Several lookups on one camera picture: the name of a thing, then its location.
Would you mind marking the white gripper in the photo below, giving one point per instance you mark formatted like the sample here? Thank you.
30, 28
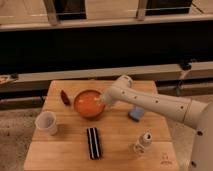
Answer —
107, 99

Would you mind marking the orange ceramic bowl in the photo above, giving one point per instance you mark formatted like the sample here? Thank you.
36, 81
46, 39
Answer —
87, 103

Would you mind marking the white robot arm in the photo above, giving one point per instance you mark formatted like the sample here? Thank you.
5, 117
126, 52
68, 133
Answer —
192, 113

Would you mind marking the blue sponge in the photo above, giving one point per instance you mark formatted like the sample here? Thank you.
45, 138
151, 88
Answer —
136, 113

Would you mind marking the black white striped case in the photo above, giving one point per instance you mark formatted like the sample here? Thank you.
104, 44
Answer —
93, 143

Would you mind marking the dark red chili pepper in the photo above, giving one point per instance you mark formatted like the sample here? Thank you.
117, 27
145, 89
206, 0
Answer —
64, 98

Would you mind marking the small white bottle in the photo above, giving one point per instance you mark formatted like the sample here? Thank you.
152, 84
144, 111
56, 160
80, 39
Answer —
142, 143

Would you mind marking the white plastic cup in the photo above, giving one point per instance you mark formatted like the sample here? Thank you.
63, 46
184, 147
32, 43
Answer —
46, 122

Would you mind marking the metal window rail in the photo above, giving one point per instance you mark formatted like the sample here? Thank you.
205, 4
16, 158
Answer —
39, 81

